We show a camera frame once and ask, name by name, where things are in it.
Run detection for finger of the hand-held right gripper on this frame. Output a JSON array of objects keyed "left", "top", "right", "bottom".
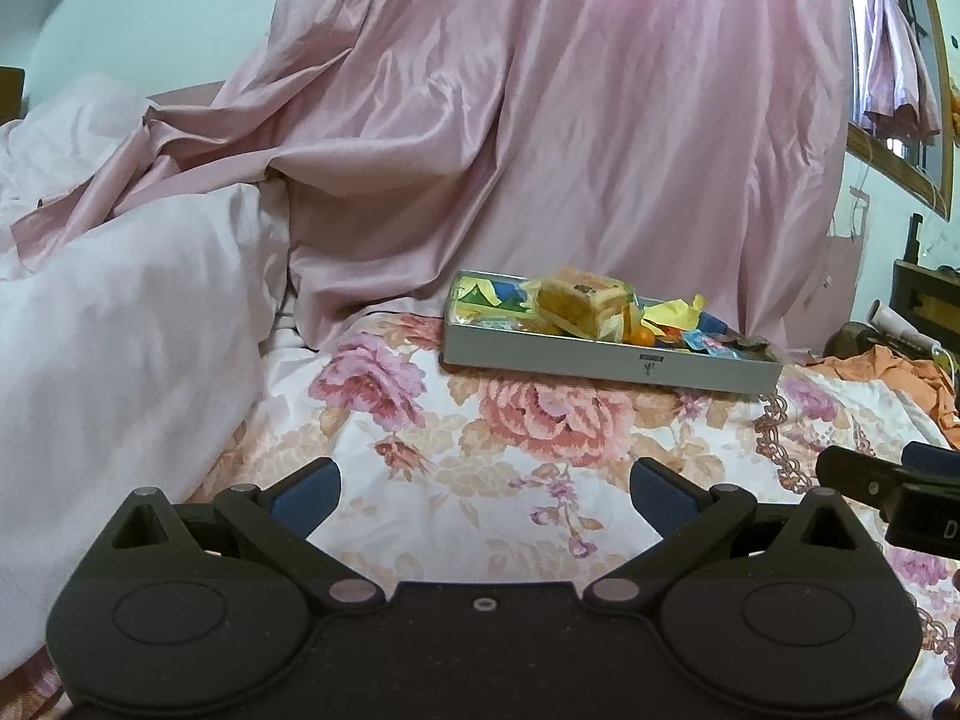
[
  {"left": 816, "top": 446, "right": 913, "bottom": 515},
  {"left": 902, "top": 441, "right": 960, "bottom": 478}
]

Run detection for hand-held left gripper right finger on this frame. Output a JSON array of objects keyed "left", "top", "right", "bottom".
[{"left": 581, "top": 456, "right": 882, "bottom": 612}]

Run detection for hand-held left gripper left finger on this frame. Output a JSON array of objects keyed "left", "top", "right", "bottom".
[{"left": 82, "top": 456, "right": 387, "bottom": 612}]

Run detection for dark seaweed snack packet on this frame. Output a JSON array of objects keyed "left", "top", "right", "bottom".
[{"left": 718, "top": 333, "right": 781, "bottom": 362}]

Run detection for grey shallow box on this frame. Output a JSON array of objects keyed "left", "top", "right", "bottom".
[{"left": 441, "top": 268, "right": 782, "bottom": 396}]

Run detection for sandwich cake packet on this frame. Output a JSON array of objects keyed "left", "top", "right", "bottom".
[{"left": 525, "top": 264, "right": 646, "bottom": 338}]

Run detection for orange cloth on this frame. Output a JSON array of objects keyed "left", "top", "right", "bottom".
[{"left": 806, "top": 345, "right": 960, "bottom": 451}]

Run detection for white paper roll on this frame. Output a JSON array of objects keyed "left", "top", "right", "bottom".
[{"left": 866, "top": 300, "right": 943, "bottom": 353}]

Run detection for blue snack wrapper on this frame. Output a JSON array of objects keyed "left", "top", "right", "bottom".
[{"left": 679, "top": 328, "right": 732, "bottom": 355}]

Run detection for dark wooden furniture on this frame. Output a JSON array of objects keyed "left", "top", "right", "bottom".
[{"left": 891, "top": 214, "right": 960, "bottom": 340}]

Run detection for floral blanket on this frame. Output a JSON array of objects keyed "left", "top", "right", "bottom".
[{"left": 15, "top": 311, "right": 960, "bottom": 720}]

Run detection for pale pink duvet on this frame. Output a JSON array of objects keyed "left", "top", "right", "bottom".
[{"left": 0, "top": 75, "right": 295, "bottom": 683}]

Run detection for yellow paper shreds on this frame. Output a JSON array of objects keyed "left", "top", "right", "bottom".
[{"left": 450, "top": 272, "right": 710, "bottom": 343}]

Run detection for pink satin curtain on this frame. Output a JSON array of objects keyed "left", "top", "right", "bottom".
[{"left": 15, "top": 0, "right": 863, "bottom": 391}]

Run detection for pink window curtain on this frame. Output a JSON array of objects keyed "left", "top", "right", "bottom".
[{"left": 855, "top": 0, "right": 943, "bottom": 143}]

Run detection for wooden headboard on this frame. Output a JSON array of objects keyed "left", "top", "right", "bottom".
[{"left": 0, "top": 66, "right": 26, "bottom": 125}]

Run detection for wooden window frame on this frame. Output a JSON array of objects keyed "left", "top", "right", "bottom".
[{"left": 844, "top": 0, "right": 955, "bottom": 220}]

